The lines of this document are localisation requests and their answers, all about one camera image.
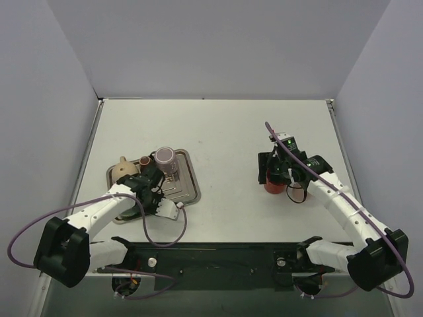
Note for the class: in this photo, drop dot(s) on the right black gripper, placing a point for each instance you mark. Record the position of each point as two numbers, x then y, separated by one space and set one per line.
264 167

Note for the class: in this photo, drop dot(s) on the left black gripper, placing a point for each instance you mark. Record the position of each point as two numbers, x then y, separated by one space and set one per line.
155 174

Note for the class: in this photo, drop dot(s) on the teal glazed mug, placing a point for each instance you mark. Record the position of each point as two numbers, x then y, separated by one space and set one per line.
130 214

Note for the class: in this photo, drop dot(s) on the red mug black handle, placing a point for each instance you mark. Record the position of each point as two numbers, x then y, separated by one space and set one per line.
273 188

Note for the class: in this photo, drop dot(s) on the mauve cylindrical mug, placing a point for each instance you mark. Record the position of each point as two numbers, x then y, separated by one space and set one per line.
166 161

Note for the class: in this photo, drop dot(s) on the pink faceted mug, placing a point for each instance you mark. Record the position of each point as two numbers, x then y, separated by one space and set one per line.
297 193

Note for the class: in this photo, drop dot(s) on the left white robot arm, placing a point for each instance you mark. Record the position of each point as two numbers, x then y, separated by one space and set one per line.
67 251

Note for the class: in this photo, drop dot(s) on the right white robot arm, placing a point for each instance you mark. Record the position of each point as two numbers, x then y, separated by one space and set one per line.
376 253

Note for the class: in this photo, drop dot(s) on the small brown mug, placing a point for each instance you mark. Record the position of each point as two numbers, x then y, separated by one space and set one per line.
144 161

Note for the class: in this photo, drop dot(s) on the cream beige mug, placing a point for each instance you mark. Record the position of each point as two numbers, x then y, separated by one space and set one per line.
122 168

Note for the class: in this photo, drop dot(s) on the stainless steel tray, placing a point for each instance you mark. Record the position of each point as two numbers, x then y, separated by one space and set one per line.
180 187

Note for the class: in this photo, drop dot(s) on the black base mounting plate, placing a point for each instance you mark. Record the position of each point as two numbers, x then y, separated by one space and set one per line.
215 267

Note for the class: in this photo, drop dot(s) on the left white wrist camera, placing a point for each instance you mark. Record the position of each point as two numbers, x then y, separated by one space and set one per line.
167 209

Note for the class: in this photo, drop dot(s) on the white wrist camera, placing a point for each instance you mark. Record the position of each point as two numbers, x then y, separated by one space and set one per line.
285 138
167 209

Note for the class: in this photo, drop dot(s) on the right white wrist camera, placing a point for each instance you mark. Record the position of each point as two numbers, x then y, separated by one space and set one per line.
285 138

